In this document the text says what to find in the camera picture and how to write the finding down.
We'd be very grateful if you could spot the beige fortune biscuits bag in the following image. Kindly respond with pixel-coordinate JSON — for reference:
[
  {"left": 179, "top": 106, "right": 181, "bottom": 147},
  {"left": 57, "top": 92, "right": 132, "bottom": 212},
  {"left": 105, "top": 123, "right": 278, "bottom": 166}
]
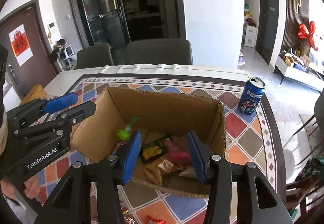
[{"left": 144, "top": 158, "right": 196, "bottom": 186}]

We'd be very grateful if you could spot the brown cardboard box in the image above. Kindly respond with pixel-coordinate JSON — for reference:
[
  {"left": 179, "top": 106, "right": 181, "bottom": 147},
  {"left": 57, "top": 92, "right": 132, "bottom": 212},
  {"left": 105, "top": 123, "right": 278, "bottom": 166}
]
[{"left": 69, "top": 86, "right": 227, "bottom": 199}]

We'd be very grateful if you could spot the green lollipop candy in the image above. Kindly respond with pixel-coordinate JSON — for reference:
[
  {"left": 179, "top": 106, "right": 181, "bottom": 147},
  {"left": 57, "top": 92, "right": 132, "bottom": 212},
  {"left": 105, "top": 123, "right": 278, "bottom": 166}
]
[{"left": 117, "top": 116, "right": 139, "bottom": 141}]

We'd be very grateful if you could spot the red flower decoration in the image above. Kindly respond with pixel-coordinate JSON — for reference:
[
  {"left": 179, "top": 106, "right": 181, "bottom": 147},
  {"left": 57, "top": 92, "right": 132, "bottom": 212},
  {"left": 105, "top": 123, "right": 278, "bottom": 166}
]
[{"left": 298, "top": 21, "right": 318, "bottom": 51}]

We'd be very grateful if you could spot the small red candy packet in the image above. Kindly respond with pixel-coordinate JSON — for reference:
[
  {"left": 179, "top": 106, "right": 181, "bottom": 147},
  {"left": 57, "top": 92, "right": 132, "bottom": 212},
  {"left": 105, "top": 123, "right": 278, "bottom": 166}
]
[{"left": 146, "top": 215, "right": 166, "bottom": 224}]

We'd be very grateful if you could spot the white storage shelf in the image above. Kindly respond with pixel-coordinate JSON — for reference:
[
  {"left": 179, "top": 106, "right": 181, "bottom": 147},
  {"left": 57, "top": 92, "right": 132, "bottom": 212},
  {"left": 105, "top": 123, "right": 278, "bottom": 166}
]
[{"left": 242, "top": 4, "right": 257, "bottom": 48}]

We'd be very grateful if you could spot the left grey dining chair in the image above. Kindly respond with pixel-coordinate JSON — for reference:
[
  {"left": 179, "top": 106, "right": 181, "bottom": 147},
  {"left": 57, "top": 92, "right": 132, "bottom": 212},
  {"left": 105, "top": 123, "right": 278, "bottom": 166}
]
[{"left": 76, "top": 43, "right": 114, "bottom": 69}]

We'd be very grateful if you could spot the colourful diamond pattern tablecloth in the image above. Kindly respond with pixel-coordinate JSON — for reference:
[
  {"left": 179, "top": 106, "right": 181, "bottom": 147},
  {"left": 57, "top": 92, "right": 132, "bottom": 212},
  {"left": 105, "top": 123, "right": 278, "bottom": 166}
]
[{"left": 46, "top": 72, "right": 286, "bottom": 223}]

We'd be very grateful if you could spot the white stool with bag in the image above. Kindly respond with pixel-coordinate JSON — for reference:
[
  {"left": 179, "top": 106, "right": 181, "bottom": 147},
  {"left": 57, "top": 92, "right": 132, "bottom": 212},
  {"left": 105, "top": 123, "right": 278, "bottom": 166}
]
[{"left": 49, "top": 39, "right": 76, "bottom": 71}]

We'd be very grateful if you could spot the grey dining chair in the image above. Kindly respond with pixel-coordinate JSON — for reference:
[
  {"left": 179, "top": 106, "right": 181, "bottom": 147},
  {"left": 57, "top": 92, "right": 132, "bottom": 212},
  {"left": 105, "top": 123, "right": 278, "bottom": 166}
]
[
  {"left": 125, "top": 39, "right": 193, "bottom": 65},
  {"left": 76, "top": 43, "right": 114, "bottom": 69}
]

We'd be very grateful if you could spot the blue pepsi can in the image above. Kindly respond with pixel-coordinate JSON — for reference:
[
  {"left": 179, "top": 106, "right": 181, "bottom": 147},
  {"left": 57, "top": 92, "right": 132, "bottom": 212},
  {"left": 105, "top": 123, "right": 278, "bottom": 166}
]
[{"left": 238, "top": 77, "right": 265, "bottom": 115}]

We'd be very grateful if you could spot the white tv cabinet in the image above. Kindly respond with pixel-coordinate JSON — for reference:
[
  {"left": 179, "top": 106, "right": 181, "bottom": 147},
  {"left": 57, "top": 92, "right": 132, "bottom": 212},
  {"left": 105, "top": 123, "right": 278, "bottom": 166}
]
[{"left": 274, "top": 56, "right": 323, "bottom": 92}]

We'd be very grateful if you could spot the right grey dining chair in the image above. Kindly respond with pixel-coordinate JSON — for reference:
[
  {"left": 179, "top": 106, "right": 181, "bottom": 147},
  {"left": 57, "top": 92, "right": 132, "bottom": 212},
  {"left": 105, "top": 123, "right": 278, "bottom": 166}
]
[{"left": 125, "top": 39, "right": 193, "bottom": 65}]

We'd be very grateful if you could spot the person's left hand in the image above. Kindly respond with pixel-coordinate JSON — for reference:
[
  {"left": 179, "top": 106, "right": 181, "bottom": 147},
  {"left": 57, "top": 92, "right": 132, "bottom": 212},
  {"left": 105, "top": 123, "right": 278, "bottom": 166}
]
[{"left": 0, "top": 178, "right": 41, "bottom": 201}]

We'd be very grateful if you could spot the black yellow snack packet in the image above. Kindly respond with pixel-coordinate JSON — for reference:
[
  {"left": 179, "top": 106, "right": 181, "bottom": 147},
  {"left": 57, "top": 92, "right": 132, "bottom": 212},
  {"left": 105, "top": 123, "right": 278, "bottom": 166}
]
[{"left": 140, "top": 135, "right": 171, "bottom": 164}]

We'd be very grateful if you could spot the red fu door poster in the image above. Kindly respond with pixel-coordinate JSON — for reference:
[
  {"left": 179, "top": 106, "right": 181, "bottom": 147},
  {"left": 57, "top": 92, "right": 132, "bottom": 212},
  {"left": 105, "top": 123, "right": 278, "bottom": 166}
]
[{"left": 9, "top": 24, "right": 33, "bottom": 67}]

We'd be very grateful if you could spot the pink snack packet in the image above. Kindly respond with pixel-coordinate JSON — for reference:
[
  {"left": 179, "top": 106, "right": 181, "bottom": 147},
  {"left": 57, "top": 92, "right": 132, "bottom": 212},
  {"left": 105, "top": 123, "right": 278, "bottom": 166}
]
[{"left": 165, "top": 138, "right": 192, "bottom": 165}]

